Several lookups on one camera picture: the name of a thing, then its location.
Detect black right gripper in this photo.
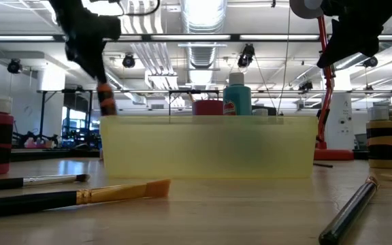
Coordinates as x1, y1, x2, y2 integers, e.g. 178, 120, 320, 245
316, 0, 392, 68

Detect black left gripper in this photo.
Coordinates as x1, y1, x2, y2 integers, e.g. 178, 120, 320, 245
48, 0, 122, 85

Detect small orange paint bottle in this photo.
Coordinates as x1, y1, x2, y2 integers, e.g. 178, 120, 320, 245
96, 82, 118, 117

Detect large teal paint bottle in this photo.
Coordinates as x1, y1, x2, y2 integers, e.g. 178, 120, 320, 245
223, 71, 252, 117

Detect silver ferrule paintbrush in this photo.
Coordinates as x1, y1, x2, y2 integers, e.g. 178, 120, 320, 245
0, 173, 91, 192

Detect small ochre paint bottle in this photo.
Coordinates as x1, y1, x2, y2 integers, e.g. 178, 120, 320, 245
365, 105, 392, 170

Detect black ceiling spotlight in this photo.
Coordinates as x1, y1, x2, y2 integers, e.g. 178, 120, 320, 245
297, 80, 314, 93
237, 43, 256, 69
362, 56, 379, 68
122, 53, 136, 69
7, 59, 22, 75

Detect white pillar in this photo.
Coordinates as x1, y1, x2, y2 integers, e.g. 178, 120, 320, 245
328, 69, 353, 150

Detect black rectangular screen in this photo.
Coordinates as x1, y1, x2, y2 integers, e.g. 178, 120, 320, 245
251, 103, 278, 117

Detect red desk lamp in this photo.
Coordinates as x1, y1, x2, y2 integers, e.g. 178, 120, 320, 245
289, 0, 355, 162

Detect magenta plastic cup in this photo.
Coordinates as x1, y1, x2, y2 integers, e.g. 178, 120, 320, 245
191, 99, 225, 117

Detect flat orange bristle paintbrush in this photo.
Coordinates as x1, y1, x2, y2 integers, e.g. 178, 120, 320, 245
0, 179, 172, 220

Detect yellow translucent plastic bin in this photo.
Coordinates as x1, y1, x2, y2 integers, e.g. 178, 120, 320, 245
99, 115, 319, 180

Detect black neighbouring station frame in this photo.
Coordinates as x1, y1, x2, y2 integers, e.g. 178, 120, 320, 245
36, 87, 392, 137

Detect silver ceiling air duct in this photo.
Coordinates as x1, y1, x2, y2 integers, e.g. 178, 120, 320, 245
179, 0, 229, 71

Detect dark green handle paintbrush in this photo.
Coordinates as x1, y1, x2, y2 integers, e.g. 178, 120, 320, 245
318, 176, 380, 245

